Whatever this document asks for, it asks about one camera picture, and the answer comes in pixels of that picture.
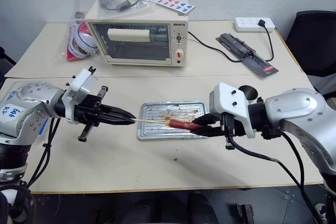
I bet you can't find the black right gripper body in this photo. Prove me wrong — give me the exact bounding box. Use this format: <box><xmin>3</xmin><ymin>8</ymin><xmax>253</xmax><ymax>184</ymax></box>
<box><xmin>217</xmin><ymin>113</ymin><xmax>248</xmax><ymax>137</ymax></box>

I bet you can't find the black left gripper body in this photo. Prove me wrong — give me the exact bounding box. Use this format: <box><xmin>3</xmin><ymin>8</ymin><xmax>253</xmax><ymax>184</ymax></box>
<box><xmin>74</xmin><ymin>86</ymin><xmax>111</xmax><ymax>143</ymax></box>

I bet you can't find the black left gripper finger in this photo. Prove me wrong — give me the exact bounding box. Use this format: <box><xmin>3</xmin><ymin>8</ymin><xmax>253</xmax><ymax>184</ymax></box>
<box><xmin>99</xmin><ymin>115</ymin><xmax>135</xmax><ymax>126</ymax></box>
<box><xmin>101</xmin><ymin>104</ymin><xmax>138</xmax><ymax>120</ymax></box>

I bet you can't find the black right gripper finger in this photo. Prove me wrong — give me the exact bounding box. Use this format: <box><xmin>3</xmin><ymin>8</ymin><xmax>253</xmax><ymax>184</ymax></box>
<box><xmin>192</xmin><ymin>113</ymin><xmax>219</xmax><ymax>126</ymax></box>
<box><xmin>189</xmin><ymin>126</ymin><xmax>225</xmax><ymax>138</ymax></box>

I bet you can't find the red sausage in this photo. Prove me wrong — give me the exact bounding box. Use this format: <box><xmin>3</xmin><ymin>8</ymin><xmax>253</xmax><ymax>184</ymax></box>
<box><xmin>169</xmin><ymin>119</ymin><xmax>198</xmax><ymax>132</ymax></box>

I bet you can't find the wooden skewer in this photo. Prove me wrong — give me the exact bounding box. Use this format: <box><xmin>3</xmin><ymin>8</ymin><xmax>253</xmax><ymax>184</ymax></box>
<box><xmin>134</xmin><ymin>119</ymin><xmax>172</xmax><ymax>124</ymax></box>

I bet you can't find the silver metal baking tray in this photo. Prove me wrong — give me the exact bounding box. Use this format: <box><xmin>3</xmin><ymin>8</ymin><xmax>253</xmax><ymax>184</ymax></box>
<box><xmin>136</xmin><ymin>100</ymin><xmax>211</xmax><ymax>141</ymax></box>

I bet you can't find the black flat device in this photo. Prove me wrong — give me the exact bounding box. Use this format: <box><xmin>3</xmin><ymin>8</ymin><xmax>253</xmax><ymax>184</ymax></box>
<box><xmin>215</xmin><ymin>35</ymin><xmax>280</xmax><ymax>79</ymax></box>

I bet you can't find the plastic bag of red-white cups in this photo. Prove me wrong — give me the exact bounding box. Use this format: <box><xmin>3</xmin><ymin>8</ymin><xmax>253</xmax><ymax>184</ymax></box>
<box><xmin>53</xmin><ymin>10</ymin><xmax>100</xmax><ymax>65</ymax></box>

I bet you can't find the cream toaster oven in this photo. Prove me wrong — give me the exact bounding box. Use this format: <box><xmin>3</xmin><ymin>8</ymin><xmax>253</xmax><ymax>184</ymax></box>
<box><xmin>84</xmin><ymin>0</ymin><xmax>191</xmax><ymax>68</ymax></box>

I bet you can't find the dark rounded shape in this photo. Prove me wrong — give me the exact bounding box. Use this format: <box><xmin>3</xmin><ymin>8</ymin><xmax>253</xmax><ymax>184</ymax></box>
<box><xmin>187</xmin><ymin>190</ymin><xmax>211</xmax><ymax>224</ymax></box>

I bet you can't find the black tool in packaging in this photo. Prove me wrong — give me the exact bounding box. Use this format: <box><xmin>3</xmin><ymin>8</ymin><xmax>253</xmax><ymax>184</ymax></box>
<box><xmin>219</xmin><ymin>33</ymin><xmax>264</xmax><ymax>60</ymax></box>

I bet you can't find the small black rectangular block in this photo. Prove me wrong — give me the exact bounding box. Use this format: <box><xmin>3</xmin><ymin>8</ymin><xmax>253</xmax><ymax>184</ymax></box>
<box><xmin>236</xmin><ymin>204</ymin><xmax>255</xmax><ymax>224</ymax></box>

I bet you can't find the white power strip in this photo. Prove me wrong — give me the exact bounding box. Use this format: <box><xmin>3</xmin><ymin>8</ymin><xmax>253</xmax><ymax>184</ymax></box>
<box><xmin>232</xmin><ymin>16</ymin><xmax>278</xmax><ymax>34</ymax></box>

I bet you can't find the black office chair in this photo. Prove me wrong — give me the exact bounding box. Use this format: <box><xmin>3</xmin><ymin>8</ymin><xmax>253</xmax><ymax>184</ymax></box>
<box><xmin>284</xmin><ymin>10</ymin><xmax>336</xmax><ymax>97</ymax></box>

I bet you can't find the black robot body part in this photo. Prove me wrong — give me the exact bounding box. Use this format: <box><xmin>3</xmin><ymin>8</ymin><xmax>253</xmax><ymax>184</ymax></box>
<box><xmin>0</xmin><ymin>183</ymin><xmax>36</xmax><ymax>224</ymax></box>

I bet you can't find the white strip with heart stickers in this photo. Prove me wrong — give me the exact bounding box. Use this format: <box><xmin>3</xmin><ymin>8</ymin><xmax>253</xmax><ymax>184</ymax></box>
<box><xmin>142</xmin><ymin>0</ymin><xmax>196</xmax><ymax>16</ymax></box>

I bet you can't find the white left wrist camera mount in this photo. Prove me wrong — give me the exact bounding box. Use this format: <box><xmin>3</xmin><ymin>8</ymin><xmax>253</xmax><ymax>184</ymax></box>
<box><xmin>64</xmin><ymin>67</ymin><xmax>100</xmax><ymax>125</ymax></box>

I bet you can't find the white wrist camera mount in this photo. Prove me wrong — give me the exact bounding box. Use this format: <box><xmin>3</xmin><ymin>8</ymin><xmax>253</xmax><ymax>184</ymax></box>
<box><xmin>208</xmin><ymin>82</ymin><xmax>256</xmax><ymax>139</ymax></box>
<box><xmin>64</xmin><ymin>67</ymin><xmax>100</xmax><ymax>125</ymax></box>

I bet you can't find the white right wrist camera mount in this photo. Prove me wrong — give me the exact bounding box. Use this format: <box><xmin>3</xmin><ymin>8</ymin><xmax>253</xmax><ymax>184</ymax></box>
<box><xmin>208</xmin><ymin>82</ymin><xmax>256</xmax><ymax>139</ymax></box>

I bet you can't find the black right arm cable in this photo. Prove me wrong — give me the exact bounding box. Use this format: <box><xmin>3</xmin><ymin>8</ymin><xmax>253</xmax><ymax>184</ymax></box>
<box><xmin>224</xmin><ymin>120</ymin><xmax>325</xmax><ymax>224</ymax></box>

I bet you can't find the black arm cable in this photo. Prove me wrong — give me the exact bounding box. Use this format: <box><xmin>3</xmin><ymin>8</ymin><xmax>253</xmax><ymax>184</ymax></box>
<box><xmin>25</xmin><ymin>117</ymin><xmax>60</xmax><ymax>188</ymax></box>
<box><xmin>224</xmin><ymin>120</ymin><xmax>325</xmax><ymax>224</ymax></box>

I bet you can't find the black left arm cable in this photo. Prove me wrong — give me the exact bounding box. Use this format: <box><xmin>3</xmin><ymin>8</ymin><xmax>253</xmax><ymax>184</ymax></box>
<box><xmin>25</xmin><ymin>117</ymin><xmax>60</xmax><ymax>188</ymax></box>

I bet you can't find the black oven power cable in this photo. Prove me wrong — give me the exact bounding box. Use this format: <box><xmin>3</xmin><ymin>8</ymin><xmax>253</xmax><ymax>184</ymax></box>
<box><xmin>187</xmin><ymin>18</ymin><xmax>276</xmax><ymax>63</ymax></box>

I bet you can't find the dark chair with black frame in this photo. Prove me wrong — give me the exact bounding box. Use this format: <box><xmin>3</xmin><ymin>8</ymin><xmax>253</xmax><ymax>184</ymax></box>
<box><xmin>0</xmin><ymin>46</ymin><xmax>17</xmax><ymax>89</ymax></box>

